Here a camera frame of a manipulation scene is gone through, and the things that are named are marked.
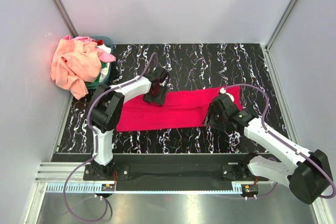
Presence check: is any peach orange t shirt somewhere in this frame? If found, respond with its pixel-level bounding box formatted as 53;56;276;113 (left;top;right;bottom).
50;37;101;100

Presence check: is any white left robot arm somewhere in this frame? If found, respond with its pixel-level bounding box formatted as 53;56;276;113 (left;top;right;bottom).
87;67;170;180

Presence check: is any right aluminium frame post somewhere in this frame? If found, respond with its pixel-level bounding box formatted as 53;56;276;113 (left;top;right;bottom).
265;0;299;51

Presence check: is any teal laundry basket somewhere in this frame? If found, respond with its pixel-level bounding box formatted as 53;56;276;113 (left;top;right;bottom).
86;36;113;90

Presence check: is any white garment in basket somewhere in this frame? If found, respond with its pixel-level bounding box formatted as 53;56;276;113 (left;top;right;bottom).
96;45;112;77

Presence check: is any red garment in basket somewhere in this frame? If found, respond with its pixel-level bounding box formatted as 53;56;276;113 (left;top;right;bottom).
95;39;104;46

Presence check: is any left aluminium frame post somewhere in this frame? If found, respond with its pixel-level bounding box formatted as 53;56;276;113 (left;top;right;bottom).
52;0;78;37

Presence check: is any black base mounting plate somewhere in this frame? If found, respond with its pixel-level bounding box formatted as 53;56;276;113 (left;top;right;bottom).
81;154;254;189

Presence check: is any light pink garment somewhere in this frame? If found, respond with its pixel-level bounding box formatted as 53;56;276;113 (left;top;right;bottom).
72;36;116;63

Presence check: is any green garment in basket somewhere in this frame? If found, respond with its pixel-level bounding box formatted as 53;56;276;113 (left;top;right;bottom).
86;62;111;90

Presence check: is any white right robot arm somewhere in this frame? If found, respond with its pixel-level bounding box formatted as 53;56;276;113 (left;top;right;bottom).
204;94;335;205

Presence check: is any white slotted cable duct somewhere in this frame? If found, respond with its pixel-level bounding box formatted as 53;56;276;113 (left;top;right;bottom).
46;183;259;195

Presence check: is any aluminium frame post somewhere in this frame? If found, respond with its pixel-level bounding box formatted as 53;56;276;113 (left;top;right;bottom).
52;0;78;37
265;0;299;51

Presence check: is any magenta red t shirt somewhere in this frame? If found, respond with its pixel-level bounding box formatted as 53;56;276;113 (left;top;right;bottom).
115;84;244;132

